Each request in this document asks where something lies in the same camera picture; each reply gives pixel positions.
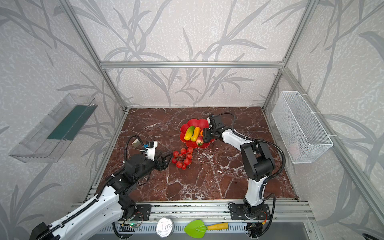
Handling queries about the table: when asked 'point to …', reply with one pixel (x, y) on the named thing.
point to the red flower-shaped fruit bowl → (202, 123)
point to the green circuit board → (133, 225)
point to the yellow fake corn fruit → (196, 134)
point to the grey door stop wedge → (136, 143)
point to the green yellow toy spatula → (196, 229)
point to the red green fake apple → (200, 140)
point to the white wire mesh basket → (301, 133)
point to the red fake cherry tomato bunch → (183, 159)
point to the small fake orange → (201, 133)
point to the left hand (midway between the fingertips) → (169, 149)
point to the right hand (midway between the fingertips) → (207, 128)
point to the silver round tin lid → (165, 227)
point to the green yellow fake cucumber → (189, 133)
